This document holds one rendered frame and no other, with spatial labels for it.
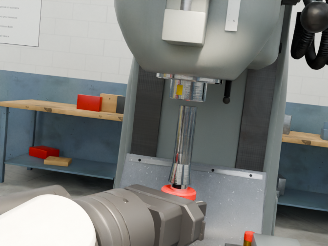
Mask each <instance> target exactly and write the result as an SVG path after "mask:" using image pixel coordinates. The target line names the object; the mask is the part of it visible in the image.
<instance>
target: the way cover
mask: <svg viewBox="0 0 328 246"><path fill-rule="evenodd" d="M131 159H132V160H131ZM172 163H173V160H171V159H164V158H157V157H150V156H143V155H136V154H129V153H126V156H125V161H124V165H123V171H122V176H121V181H120V185H119V188H121V189H123V188H124V187H126V186H130V185H135V184H139V185H143V186H146V187H149V188H152V189H156V190H159V191H161V189H162V187H163V186H164V185H169V184H171V182H169V181H168V178H169V174H170V171H171V167H172ZM140 169H141V170H140ZM139 170H140V171H139ZM151 171H152V173H151ZM146 173H148V174H146ZM130 175H131V176H130ZM202 175H203V176H202ZM210 175H211V176H210ZM224 177H225V178H224ZM229 180H230V181H229ZM191 182H192V183H191V184H189V185H188V187H191V188H193V189H194V190H195V191H196V199H195V202H199V201H203V202H206V203H207V206H206V214H205V219H204V221H205V233H204V239H203V240H202V241H199V240H196V241H195V242H193V243H192V244H190V245H188V246H225V243H228V244H235V245H241V246H243V243H244V235H245V231H253V232H255V233H258V234H263V223H264V210H265V198H266V185H267V172H260V171H253V170H245V169H238V168H231V167H224V166H217V165H210V164H200V163H193V162H191ZM252 182H253V183H252ZM144 184H145V185H144ZM258 189H259V190H258ZM261 190H262V191H261ZM233 192H234V193H233ZM256 198H257V199H256ZM228 199H229V200H228ZM232 200H233V201H232ZM220 203H221V204H220ZM231 204H232V205H231ZM232 213H233V214H232ZM253 213H254V214H253ZM237 214H238V215H237ZM234 218H235V219H234ZM229 221H230V223H229ZM231 225H232V226H231ZM214 228H215V229H214ZM231 237H232V238H231ZM240 237H241V238H240ZM213 238H214V239H213Z"/></svg>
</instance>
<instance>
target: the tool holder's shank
mask: <svg viewBox="0 0 328 246"><path fill-rule="evenodd" d="M197 108H198V107H195V106H189V105H179V113H178V121H177V130H176V139H175V148H174V157H173V163H172V167H171V171H170V174H169V178H168V181H169V182H171V187H170V188H171V189H173V190H176V191H187V189H188V185H190V184H191V183H192V182H191V159H192V150H193V142H194V133H195V125H196V117H197Z"/></svg>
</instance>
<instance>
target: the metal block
mask: <svg viewBox="0 0 328 246"><path fill-rule="evenodd" d="M251 246H301V245H300V243H299V241H298V240H297V239H292V238H285V237H278V236H271V235H264V234H258V233H253V235H252V242H251Z"/></svg>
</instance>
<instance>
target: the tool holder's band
mask: <svg viewBox="0 0 328 246"><path fill-rule="evenodd" d="M170 187H171V185H170V184H168V185H164V186H163V187H162V189H161V191H163V192H166V193H169V194H173V195H176V196H180V197H183V198H186V199H190V200H195V199H196V191H195V190H194V189H193V188H191V187H188V189H187V191H176V190H173V189H171V188H170Z"/></svg>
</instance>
